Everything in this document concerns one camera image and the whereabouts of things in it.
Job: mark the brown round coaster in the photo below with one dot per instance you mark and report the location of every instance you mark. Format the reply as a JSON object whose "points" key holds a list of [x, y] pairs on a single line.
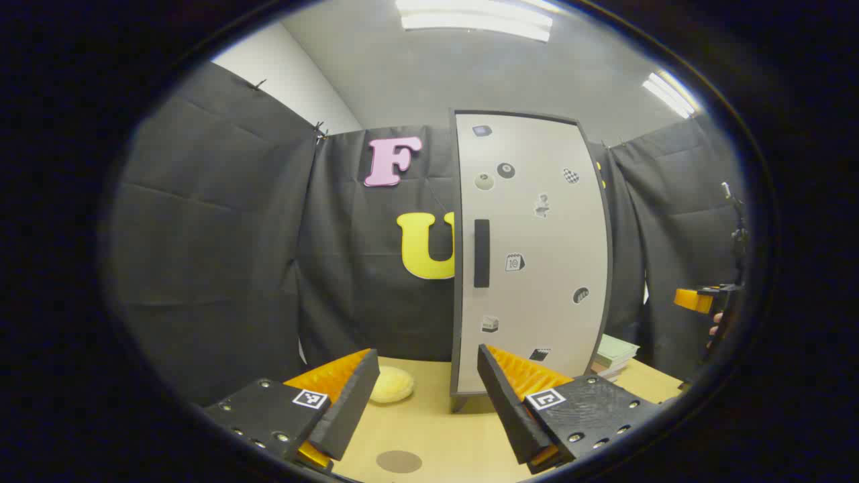
{"points": [[398, 461]]}

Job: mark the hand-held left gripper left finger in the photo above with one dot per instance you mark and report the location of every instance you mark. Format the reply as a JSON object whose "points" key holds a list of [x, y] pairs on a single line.
{"points": [[349, 409]]}

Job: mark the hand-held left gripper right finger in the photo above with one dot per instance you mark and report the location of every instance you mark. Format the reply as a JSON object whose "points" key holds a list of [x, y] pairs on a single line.
{"points": [[513, 409]]}

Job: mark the yellow round sponge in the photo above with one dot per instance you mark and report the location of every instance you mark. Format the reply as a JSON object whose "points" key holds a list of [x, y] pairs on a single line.
{"points": [[391, 385]]}

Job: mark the green notebook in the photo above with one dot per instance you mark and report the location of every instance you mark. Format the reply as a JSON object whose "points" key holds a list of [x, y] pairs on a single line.
{"points": [[617, 349]]}

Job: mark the beige cabinet door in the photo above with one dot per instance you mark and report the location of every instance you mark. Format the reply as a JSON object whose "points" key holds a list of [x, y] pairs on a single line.
{"points": [[537, 302]]}

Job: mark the ceiling light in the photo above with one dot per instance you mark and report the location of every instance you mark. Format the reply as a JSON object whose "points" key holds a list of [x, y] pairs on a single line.
{"points": [[671, 94], [476, 19]]}

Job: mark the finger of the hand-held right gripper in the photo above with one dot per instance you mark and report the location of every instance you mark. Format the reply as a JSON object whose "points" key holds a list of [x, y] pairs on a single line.
{"points": [[692, 300]]}

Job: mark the black backdrop cloth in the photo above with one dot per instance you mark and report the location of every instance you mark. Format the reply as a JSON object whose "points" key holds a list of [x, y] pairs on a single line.
{"points": [[221, 235]]}

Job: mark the brown book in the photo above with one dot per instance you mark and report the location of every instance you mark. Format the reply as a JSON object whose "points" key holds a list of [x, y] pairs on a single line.
{"points": [[607, 371]]}

